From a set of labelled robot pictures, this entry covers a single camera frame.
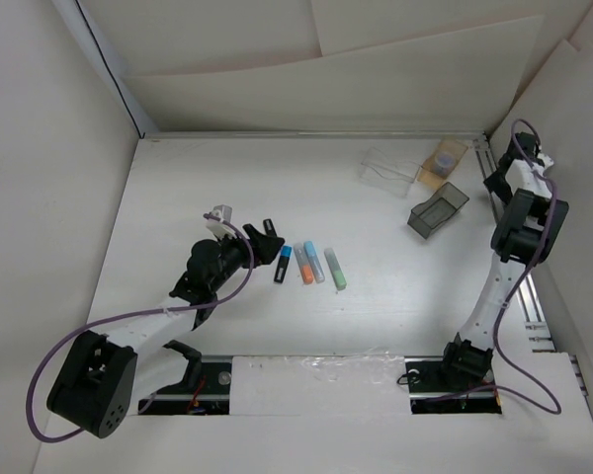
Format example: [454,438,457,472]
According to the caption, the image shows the orange highlighter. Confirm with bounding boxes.
[294,243,314,284]

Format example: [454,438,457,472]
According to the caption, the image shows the black blue highlighter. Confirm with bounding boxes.
[273,245,292,284]

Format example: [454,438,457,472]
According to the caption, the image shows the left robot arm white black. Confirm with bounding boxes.
[46,212,285,438]

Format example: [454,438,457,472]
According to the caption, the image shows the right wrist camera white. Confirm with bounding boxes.
[535,152,554,173]

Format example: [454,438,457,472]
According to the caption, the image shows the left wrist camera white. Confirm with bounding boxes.
[206,204,235,239]

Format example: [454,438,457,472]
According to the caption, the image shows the green highlighter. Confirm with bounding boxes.
[324,248,347,291]

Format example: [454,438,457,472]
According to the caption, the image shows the small bottle in orange container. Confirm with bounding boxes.
[433,152,457,176]

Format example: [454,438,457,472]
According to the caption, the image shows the dark grey transparent container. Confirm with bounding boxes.
[407,183,469,239]

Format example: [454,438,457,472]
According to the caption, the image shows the orange transparent container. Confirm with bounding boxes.
[417,138,468,190]

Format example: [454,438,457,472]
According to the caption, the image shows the clear plastic container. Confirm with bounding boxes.
[359,147,419,198]

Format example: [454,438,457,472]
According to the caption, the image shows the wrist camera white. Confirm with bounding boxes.
[535,152,554,173]
[206,204,235,239]

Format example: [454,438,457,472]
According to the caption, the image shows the light blue highlighter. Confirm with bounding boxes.
[303,241,325,283]

